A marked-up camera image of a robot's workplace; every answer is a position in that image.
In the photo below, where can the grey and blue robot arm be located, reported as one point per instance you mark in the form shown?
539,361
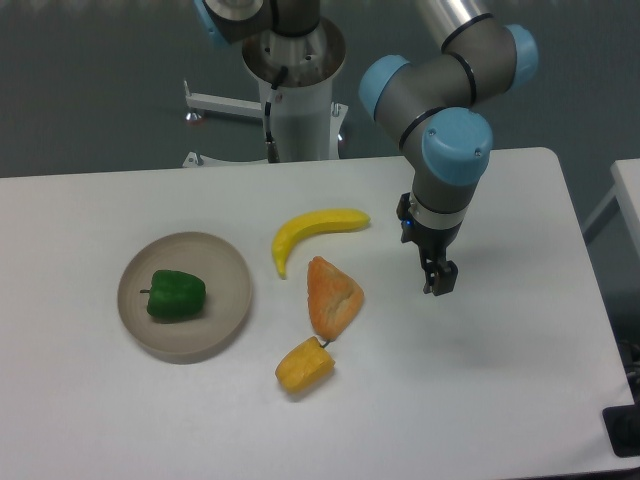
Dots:
427,110

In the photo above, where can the orange toy bread wedge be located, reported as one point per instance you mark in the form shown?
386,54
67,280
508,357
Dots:
334,298

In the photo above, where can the yellow toy banana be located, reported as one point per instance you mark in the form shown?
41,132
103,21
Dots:
309,224

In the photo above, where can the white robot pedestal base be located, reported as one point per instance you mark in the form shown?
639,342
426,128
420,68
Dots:
300,119

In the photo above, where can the green toy bell pepper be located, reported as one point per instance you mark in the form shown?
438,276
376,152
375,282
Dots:
174,296

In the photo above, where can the beige round plate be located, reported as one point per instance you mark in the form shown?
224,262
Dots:
228,283

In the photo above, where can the black device at edge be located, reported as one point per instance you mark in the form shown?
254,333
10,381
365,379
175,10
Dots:
622,422

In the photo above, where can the white side table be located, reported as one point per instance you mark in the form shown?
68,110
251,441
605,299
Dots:
622,197

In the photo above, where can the yellow toy bell pepper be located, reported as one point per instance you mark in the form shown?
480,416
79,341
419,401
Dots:
303,366

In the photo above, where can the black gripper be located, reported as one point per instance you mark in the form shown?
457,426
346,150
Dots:
432,244

